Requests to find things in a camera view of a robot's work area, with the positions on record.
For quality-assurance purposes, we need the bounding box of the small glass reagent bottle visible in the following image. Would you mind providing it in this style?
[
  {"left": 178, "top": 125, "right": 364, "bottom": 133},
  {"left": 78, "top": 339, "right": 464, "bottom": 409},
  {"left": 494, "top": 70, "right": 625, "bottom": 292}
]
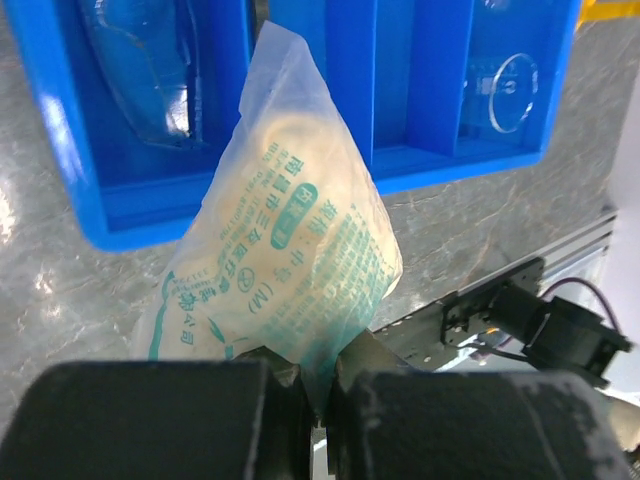
[{"left": 131, "top": 22, "right": 403, "bottom": 411}]

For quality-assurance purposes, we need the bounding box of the blue plastic divided bin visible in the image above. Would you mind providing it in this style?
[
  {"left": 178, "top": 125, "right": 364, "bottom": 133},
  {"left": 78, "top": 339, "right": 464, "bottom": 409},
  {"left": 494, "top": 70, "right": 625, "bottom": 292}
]
[{"left": 4, "top": 1, "right": 580, "bottom": 252}]

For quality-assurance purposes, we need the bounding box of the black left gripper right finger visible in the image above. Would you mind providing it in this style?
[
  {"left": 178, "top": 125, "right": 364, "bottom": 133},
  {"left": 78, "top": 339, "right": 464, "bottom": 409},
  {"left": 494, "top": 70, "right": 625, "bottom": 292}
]
[{"left": 326, "top": 332, "right": 633, "bottom": 479}]

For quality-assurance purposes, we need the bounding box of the yellow test tube rack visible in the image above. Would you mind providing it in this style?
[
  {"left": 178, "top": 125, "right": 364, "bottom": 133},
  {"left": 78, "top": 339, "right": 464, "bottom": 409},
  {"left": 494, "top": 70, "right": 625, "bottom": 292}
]
[{"left": 575, "top": 0, "right": 640, "bottom": 30}]

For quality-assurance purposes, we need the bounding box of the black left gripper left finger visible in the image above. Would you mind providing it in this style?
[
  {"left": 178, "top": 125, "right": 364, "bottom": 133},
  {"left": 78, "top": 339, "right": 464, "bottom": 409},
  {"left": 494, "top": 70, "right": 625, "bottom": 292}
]
[{"left": 1, "top": 348, "right": 312, "bottom": 479}]

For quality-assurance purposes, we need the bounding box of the clear glass beaker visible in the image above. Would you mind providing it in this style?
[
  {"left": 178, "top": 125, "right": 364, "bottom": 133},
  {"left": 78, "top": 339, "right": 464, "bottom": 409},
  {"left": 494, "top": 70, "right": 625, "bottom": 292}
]
[{"left": 458, "top": 52, "right": 539, "bottom": 138}]

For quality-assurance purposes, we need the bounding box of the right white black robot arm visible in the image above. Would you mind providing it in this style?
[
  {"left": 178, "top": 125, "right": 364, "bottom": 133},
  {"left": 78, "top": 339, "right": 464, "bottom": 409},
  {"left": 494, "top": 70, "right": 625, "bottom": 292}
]
[{"left": 327, "top": 284, "right": 631, "bottom": 479}]

